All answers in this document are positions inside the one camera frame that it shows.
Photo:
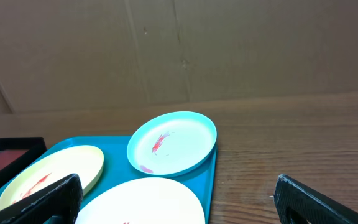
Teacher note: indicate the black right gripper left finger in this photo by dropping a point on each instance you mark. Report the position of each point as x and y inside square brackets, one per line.
[58, 202]

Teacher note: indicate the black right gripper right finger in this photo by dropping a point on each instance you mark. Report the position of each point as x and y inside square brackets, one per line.
[297, 203]

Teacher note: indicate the yellow plate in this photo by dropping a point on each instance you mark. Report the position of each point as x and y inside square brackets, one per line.
[86, 161]

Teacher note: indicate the white plate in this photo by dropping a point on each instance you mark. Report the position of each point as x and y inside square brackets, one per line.
[151, 200]

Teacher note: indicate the light blue plate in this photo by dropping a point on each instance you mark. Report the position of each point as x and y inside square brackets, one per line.
[172, 144]

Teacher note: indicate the teal plastic tray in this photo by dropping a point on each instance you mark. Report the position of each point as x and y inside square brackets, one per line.
[117, 169]

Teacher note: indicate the black red sponge tray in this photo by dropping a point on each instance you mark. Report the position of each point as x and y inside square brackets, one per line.
[18, 153]

